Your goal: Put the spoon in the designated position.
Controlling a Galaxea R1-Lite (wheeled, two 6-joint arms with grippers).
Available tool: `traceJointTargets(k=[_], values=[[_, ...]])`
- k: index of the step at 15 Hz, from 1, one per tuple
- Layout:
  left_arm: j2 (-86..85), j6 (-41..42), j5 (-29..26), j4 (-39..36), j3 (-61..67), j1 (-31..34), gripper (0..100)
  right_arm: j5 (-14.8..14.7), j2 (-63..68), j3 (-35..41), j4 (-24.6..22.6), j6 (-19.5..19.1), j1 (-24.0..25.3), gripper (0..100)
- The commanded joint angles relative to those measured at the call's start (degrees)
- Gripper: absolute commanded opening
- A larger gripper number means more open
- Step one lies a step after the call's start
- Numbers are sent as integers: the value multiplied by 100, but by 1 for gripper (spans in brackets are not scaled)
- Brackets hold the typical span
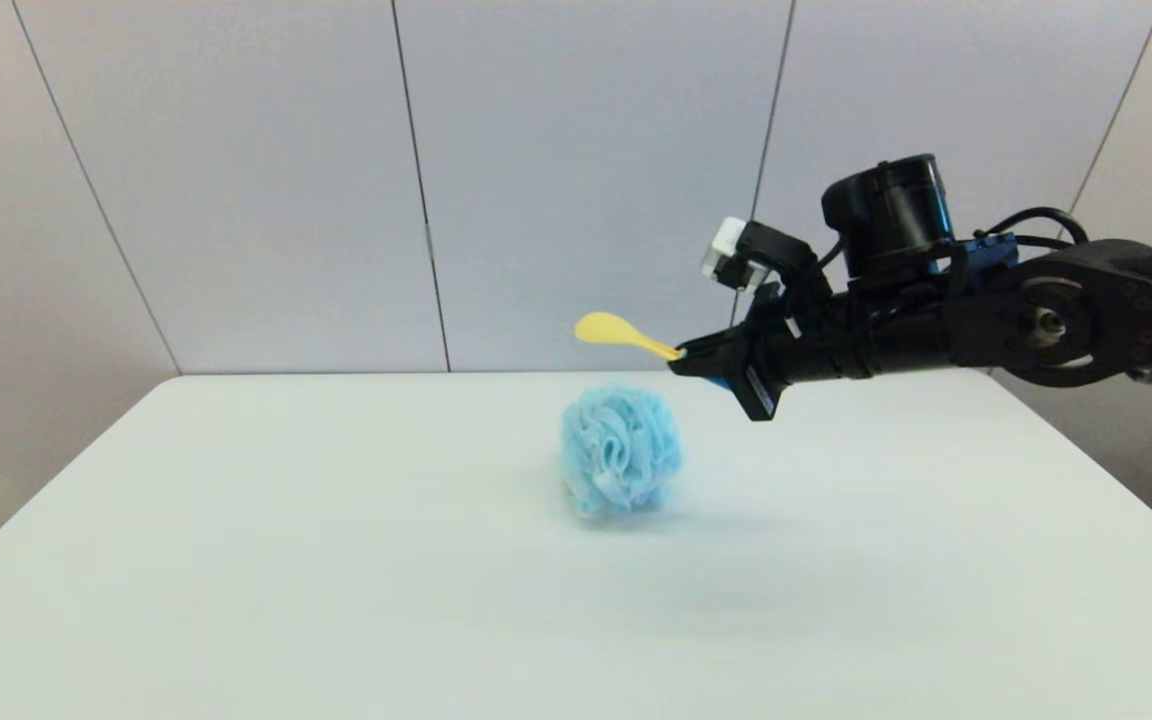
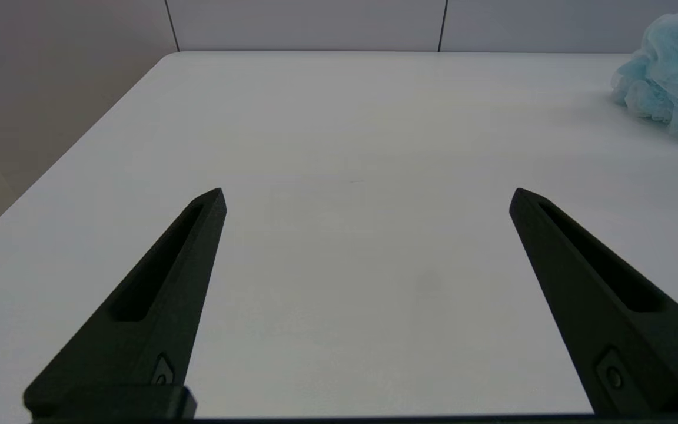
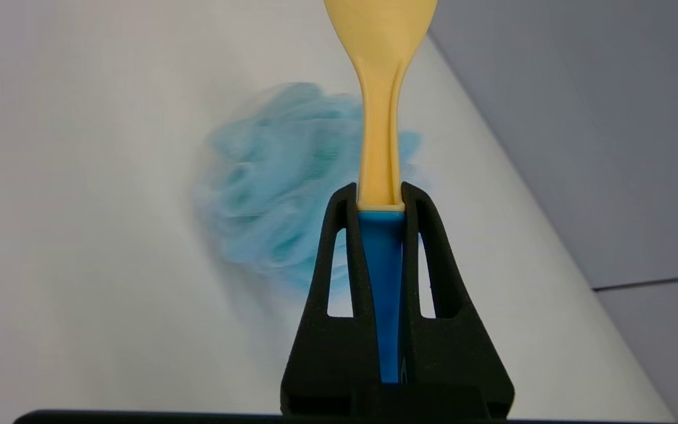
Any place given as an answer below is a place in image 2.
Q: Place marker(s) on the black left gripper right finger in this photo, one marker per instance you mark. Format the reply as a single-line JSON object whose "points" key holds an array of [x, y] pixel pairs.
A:
{"points": [[610, 306]]}

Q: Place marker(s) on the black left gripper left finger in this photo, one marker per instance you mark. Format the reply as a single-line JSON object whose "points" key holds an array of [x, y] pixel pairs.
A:
{"points": [[145, 324]]}

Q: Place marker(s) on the light blue mesh bath sponge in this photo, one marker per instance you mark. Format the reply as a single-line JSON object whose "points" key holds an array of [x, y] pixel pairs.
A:
{"points": [[671, 70]]}

